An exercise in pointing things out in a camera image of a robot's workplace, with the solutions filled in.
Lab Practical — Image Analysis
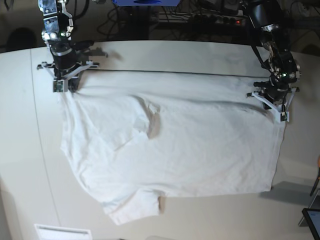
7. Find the blue box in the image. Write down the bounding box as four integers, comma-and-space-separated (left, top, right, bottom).
112, 0, 180, 7

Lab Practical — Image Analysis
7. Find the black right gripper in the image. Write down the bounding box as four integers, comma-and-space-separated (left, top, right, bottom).
53, 67, 80, 93

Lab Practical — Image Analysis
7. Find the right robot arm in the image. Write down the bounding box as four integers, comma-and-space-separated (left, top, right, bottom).
37, 0, 100, 93

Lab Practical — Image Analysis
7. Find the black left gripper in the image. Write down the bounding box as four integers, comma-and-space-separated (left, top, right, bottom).
262, 93, 288, 110

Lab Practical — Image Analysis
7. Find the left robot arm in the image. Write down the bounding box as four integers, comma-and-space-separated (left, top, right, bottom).
241, 0, 300, 110

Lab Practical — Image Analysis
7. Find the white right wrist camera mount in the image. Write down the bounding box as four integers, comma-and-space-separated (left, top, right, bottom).
36, 60, 100, 93

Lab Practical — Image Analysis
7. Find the white T-shirt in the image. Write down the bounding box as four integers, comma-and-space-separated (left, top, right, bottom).
58, 71, 286, 225

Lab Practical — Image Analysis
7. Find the grey tablet stand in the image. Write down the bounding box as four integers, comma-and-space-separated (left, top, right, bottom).
298, 188, 320, 227

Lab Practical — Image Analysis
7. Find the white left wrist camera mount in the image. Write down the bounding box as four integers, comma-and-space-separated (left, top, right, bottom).
246, 87, 300, 123

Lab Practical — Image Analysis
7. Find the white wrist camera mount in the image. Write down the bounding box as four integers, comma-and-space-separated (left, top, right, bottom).
36, 60, 100, 93
246, 87, 300, 123

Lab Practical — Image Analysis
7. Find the white paper sheet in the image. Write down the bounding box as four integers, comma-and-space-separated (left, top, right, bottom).
34, 224, 93, 240

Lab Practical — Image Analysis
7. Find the black power strip red light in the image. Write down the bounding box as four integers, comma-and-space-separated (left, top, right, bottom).
159, 13, 246, 27

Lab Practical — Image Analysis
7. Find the dark tablet screen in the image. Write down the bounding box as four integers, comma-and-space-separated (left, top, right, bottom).
302, 208, 320, 240

